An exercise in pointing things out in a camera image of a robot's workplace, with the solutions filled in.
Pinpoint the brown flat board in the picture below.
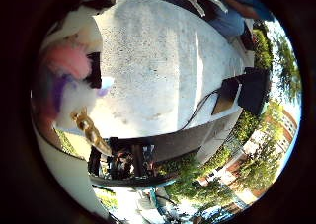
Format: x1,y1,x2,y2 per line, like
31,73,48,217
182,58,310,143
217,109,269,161
211,77,244,116

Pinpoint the blue white plush toy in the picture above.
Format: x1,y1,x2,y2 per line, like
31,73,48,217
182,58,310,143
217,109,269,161
32,36,116,157

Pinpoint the person in blue shirt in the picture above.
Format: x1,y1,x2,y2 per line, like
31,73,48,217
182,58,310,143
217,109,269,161
194,0,276,40

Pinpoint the black box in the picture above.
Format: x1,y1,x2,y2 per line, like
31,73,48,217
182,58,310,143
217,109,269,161
237,67,272,117

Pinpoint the red brick building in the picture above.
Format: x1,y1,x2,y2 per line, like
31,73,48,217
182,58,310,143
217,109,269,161
226,109,299,198

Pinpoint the black cart with blue frame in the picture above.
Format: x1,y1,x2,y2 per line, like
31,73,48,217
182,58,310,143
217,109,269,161
87,136,179,187

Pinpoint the thin black cable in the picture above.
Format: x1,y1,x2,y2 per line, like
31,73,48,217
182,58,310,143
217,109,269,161
179,89,221,131

